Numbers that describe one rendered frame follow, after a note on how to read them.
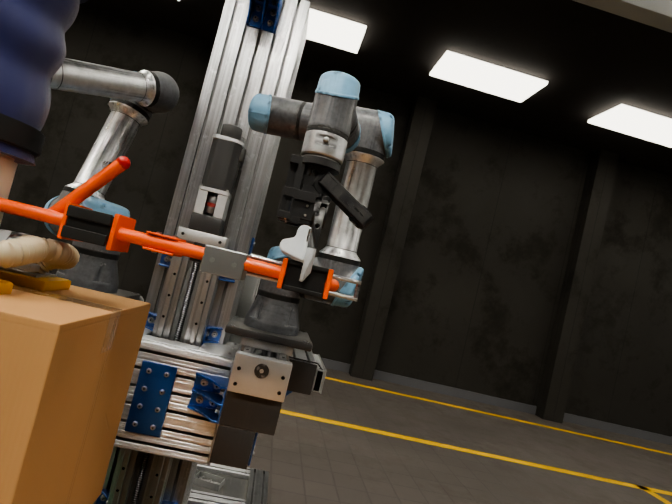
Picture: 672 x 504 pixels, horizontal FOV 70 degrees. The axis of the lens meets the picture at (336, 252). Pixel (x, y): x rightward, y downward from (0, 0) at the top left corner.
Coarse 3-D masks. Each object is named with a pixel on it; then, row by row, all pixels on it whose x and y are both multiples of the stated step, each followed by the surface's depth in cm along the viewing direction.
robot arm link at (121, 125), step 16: (112, 112) 139; (128, 112) 139; (144, 112) 141; (112, 128) 137; (128, 128) 139; (96, 144) 136; (112, 144) 137; (128, 144) 141; (96, 160) 135; (112, 160) 137; (80, 176) 134; (64, 192) 131; (96, 192) 134; (48, 208) 132; (48, 224) 131
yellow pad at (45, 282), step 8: (0, 272) 83; (8, 272) 83; (16, 272) 84; (24, 272) 84; (32, 272) 86; (8, 280) 83; (16, 280) 83; (24, 280) 83; (32, 280) 83; (40, 280) 83; (48, 280) 85; (56, 280) 87; (64, 280) 90; (32, 288) 83; (40, 288) 83; (48, 288) 84; (56, 288) 87; (64, 288) 90
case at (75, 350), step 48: (0, 336) 60; (48, 336) 61; (96, 336) 74; (0, 384) 60; (48, 384) 62; (96, 384) 79; (0, 432) 60; (48, 432) 65; (96, 432) 86; (0, 480) 60; (48, 480) 69; (96, 480) 93
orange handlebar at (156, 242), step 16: (0, 208) 76; (16, 208) 76; (32, 208) 76; (128, 240) 77; (144, 240) 77; (160, 240) 78; (176, 240) 83; (176, 256) 80; (192, 256) 78; (256, 272) 79; (272, 272) 79; (336, 288) 81
